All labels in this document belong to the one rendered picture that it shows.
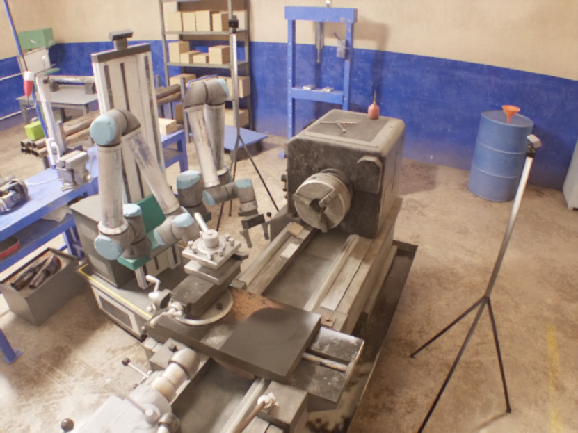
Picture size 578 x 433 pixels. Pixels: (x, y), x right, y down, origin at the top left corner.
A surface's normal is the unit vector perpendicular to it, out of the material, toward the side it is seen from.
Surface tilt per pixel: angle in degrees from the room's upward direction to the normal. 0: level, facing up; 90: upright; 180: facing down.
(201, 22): 90
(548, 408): 0
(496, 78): 90
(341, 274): 0
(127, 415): 0
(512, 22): 90
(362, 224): 90
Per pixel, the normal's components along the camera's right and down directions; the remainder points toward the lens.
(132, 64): 0.84, 0.28
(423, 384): 0.00, -0.86
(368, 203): -0.43, 0.46
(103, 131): -0.12, 0.39
